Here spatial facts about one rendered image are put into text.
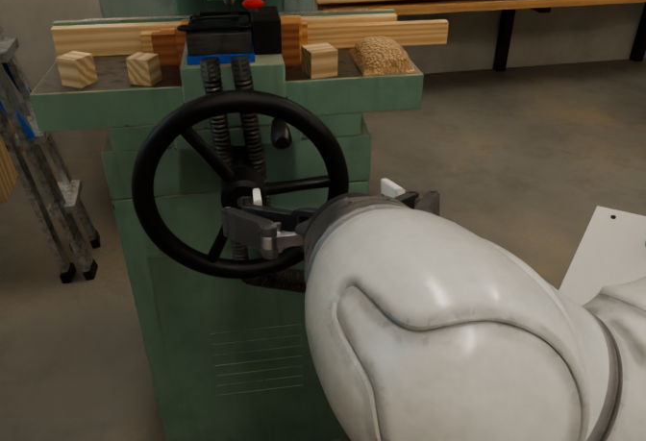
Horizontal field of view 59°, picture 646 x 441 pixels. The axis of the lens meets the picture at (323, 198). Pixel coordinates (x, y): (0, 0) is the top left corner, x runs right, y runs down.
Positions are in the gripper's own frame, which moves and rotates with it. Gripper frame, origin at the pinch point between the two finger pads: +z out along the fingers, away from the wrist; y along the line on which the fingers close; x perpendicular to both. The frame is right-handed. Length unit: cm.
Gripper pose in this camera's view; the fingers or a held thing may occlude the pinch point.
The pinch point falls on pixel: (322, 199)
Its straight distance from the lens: 59.1
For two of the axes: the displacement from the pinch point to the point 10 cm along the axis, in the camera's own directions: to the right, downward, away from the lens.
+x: 0.5, 9.8, 2.0
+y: -9.9, 0.8, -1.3
